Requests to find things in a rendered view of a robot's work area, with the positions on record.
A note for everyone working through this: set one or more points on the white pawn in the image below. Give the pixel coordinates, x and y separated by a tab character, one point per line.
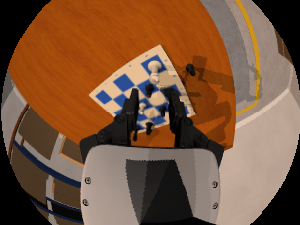
142	106

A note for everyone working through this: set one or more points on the black knight chess piece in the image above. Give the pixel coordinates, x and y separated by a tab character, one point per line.
148	130

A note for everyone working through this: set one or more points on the blue and cream chessboard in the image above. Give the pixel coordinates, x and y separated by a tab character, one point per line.
112	92

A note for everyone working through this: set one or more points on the black pawn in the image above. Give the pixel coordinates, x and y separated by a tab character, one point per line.
162	109
149	88
189	68

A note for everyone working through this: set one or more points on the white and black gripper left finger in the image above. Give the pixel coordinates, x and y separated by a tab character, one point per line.
118	132

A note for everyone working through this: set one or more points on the black chess queen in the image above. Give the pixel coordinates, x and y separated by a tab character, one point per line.
135	133

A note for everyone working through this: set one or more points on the black chess king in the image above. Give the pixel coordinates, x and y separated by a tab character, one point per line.
167	92

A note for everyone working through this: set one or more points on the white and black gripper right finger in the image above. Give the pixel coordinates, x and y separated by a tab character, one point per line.
185	133

